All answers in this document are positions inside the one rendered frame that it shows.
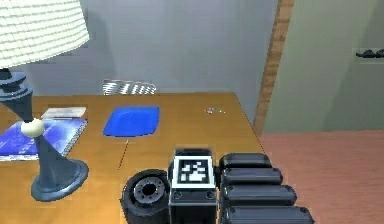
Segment striped chair back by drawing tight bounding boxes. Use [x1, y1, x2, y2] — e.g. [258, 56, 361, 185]
[102, 79, 157, 97]

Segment pale green room door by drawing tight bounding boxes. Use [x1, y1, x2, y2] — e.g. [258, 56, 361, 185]
[263, 0, 384, 135]

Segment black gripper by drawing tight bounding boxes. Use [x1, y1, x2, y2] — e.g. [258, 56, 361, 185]
[119, 168, 171, 224]

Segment black door handle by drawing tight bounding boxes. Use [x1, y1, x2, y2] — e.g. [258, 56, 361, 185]
[355, 48, 384, 60]

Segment thin brown pencil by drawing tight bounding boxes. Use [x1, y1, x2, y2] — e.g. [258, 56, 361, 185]
[117, 139, 129, 171]

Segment white small book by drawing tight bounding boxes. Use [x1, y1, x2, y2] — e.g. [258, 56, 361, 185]
[40, 106, 88, 120]

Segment blue plate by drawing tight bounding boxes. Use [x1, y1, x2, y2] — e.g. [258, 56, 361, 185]
[102, 105, 161, 138]

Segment grey table lamp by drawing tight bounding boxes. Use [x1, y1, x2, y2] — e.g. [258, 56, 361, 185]
[0, 0, 91, 203]

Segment wooden table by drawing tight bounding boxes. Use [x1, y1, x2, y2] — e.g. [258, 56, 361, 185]
[0, 92, 268, 224]

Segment blue spiral notebook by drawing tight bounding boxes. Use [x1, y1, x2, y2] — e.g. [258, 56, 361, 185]
[0, 118, 89, 162]

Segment small silver keys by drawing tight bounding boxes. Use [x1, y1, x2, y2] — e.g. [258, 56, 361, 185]
[204, 106, 226, 115]

